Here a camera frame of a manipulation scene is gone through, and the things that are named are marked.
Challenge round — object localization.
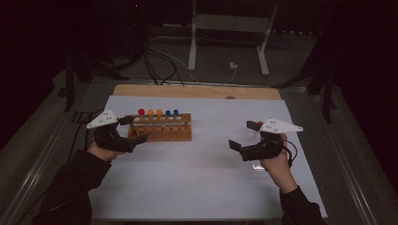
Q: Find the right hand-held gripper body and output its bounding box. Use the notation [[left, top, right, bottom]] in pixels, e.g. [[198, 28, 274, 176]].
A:
[[238, 117, 304, 162]]

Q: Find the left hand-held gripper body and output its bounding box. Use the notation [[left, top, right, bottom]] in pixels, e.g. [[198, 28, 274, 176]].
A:
[[85, 109, 139, 154]]

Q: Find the orange capped test tube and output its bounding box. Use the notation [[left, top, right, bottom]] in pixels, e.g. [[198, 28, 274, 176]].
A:
[[146, 108, 156, 129], [155, 108, 164, 129]]

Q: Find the wooden test tube rack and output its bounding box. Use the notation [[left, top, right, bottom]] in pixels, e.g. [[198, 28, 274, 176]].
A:
[[125, 112, 192, 143]]

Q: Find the person's left hand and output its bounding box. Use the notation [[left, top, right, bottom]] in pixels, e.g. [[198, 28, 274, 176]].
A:
[[86, 140, 126, 162]]

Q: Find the person's right hand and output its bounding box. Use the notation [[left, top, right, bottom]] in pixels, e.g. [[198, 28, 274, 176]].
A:
[[259, 133, 299, 195]]

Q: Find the white table mat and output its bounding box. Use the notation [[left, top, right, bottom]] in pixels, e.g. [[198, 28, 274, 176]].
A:
[[88, 95, 329, 221]]

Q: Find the black stand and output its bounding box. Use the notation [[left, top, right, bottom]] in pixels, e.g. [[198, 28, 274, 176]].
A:
[[57, 52, 130, 113], [271, 60, 340, 125]]

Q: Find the white metal stand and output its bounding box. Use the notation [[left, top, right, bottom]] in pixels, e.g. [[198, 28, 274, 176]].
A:
[[187, 0, 280, 77]]

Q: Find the black floor bracket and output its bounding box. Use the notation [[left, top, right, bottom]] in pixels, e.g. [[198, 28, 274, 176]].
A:
[[71, 111, 94, 125]]

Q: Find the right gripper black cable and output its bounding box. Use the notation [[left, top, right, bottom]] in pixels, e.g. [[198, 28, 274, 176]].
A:
[[281, 139, 299, 167]]

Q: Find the black floor cable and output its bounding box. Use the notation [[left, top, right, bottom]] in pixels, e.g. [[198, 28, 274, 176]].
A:
[[13, 107, 106, 225]]

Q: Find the white cable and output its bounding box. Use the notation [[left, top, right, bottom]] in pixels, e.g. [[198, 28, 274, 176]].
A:
[[149, 36, 238, 85]]

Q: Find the bundle of black cables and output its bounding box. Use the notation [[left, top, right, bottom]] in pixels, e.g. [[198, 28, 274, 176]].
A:
[[139, 43, 186, 86]]

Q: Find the metal frame rail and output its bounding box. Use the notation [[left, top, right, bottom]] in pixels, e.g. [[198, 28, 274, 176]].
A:
[[308, 90, 378, 225], [0, 81, 95, 225]]

